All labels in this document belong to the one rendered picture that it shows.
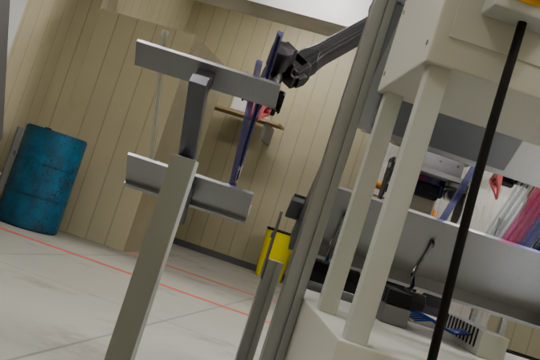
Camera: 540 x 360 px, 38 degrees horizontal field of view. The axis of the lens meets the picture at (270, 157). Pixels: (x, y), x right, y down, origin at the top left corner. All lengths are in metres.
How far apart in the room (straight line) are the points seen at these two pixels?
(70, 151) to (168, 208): 5.06
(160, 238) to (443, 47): 0.99
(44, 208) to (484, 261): 5.28
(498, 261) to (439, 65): 0.99
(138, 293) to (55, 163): 5.03
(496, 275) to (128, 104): 5.91
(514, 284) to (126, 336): 0.94
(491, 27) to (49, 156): 5.95
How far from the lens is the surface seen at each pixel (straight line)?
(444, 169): 2.68
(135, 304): 1.88
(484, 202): 8.51
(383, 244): 1.05
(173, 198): 1.86
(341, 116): 1.45
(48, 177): 6.86
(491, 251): 1.97
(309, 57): 2.11
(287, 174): 10.11
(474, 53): 1.09
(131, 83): 7.64
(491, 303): 2.08
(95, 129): 7.69
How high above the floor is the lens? 0.75
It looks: 4 degrees up
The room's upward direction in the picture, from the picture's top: 18 degrees clockwise
